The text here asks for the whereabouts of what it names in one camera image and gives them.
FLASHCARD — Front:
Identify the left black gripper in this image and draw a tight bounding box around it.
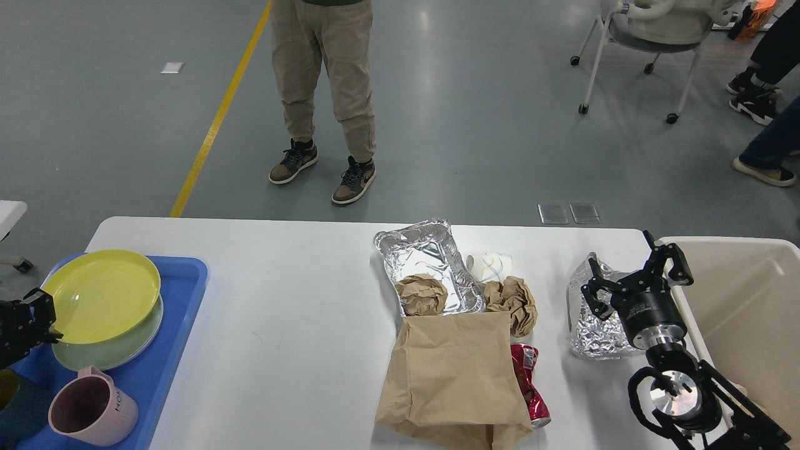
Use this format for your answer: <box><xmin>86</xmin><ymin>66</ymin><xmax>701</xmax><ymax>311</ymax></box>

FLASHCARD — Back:
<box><xmin>1</xmin><ymin>288</ymin><xmax>63</xmax><ymax>369</ymax></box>

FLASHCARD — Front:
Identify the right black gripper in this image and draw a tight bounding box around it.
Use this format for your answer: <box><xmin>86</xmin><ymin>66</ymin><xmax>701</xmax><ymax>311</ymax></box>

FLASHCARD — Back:
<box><xmin>581</xmin><ymin>230</ymin><xmax>694</xmax><ymax>349</ymax></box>

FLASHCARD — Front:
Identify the yellow plate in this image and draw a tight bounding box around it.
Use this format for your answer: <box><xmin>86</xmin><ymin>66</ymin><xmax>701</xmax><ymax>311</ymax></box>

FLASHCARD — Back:
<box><xmin>42</xmin><ymin>249</ymin><xmax>162</xmax><ymax>344</ymax></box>

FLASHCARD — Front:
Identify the aluminium foil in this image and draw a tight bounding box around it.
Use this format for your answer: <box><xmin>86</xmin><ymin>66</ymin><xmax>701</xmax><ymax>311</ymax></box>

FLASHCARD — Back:
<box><xmin>566</xmin><ymin>252</ymin><xmax>644</xmax><ymax>361</ymax></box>

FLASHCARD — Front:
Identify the dark teal mug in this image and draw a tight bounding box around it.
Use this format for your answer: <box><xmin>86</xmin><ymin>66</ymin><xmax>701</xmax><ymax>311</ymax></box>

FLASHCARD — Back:
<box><xmin>1</xmin><ymin>368</ymin><xmax>53</xmax><ymax>443</ymax></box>

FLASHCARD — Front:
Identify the pink mug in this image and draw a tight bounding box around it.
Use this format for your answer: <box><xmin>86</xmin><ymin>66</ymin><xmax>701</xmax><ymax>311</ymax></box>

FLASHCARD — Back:
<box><xmin>47</xmin><ymin>366</ymin><xmax>138</xmax><ymax>447</ymax></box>

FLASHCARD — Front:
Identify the brown paper bag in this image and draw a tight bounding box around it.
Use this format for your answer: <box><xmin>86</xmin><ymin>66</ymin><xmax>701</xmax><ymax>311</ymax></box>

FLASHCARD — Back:
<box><xmin>375</xmin><ymin>311</ymin><xmax>533</xmax><ymax>449</ymax></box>

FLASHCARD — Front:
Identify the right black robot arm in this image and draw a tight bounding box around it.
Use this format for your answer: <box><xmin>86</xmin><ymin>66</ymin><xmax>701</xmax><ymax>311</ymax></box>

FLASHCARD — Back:
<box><xmin>580</xmin><ymin>231</ymin><xmax>791</xmax><ymax>449</ymax></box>

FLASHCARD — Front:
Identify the light green plate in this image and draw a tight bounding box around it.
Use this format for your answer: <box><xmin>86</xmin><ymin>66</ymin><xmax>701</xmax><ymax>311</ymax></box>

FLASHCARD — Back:
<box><xmin>51</xmin><ymin>297</ymin><xmax>164</xmax><ymax>371</ymax></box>

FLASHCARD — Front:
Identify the metal floor plate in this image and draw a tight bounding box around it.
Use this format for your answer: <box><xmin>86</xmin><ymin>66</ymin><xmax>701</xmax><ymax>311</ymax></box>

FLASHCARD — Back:
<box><xmin>537</xmin><ymin>203</ymin><xmax>571</xmax><ymax>225</ymax></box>
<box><xmin>569</xmin><ymin>202</ymin><xmax>602</xmax><ymax>224</ymax></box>

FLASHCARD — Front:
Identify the white side table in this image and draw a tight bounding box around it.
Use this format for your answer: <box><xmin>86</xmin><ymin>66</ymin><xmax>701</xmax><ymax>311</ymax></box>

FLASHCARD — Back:
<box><xmin>1</xmin><ymin>200</ymin><xmax>34</xmax><ymax>274</ymax></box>

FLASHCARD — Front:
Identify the beige plastic bin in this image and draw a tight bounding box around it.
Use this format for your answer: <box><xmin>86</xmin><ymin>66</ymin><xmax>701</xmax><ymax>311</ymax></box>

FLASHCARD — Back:
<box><xmin>663</xmin><ymin>236</ymin><xmax>799</xmax><ymax>449</ymax></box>

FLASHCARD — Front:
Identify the crumpled brown paper wad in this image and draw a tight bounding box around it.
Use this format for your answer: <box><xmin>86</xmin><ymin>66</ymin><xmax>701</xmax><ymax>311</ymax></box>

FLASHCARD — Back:
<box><xmin>483</xmin><ymin>276</ymin><xmax>538</xmax><ymax>338</ymax></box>

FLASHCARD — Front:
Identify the crushed red can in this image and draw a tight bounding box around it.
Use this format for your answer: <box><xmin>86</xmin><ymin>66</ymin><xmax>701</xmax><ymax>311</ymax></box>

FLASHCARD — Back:
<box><xmin>509</xmin><ymin>342</ymin><xmax>551</xmax><ymax>430</ymax></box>

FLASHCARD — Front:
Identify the blue plastic tray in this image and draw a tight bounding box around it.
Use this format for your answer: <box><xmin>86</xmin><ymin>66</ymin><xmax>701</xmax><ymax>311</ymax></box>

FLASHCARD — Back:
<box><xmin>10</xmin><ymin>256</ymin><xmax>208</xmax><ymax>449</ymax></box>

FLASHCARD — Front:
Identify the aluminium foil tray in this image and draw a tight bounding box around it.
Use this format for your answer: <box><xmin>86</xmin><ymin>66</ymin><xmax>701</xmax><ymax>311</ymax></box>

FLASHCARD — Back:
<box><xmin>374</xmin><ymin>217</ymin><xmax>486</xmax><ymax>314</ymax></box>

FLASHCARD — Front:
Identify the crumpled brown paper ball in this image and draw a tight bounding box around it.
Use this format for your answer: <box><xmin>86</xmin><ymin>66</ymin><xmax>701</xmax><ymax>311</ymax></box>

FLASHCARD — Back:
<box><xmin>394</xmin><ymin>274</ymin><xmax>449</xmax><ymax>316</ymax></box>

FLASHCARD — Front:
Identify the person in black sneakers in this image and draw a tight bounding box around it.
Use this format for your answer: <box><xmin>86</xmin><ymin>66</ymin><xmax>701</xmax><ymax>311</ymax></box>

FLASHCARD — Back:
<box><xmin>726</xmin><ymin>1</ymin><xmax>799</xmax><ymax>126</ymax></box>

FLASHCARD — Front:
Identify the white office chair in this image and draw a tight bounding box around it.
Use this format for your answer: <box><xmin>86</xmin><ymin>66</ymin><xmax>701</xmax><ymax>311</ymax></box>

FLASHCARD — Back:
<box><xmin>569</xmin><ymin>1</ymin><xmax>745</xmax><ymax>124</ymax></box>

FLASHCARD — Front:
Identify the dark bag on floor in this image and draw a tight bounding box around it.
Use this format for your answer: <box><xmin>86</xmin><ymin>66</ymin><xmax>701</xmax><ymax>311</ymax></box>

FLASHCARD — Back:
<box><xmin>726</xmin><ymin>1</ymin><xmax>782</xmax><ymax>42</ymax></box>

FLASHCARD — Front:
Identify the person in khaki trousers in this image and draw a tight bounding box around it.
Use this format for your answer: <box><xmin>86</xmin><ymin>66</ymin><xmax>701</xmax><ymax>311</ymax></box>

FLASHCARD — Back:
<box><xmin>269</xmin><ymin>1</ymin><xmax>377</xmax><ymax>206</ymax></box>

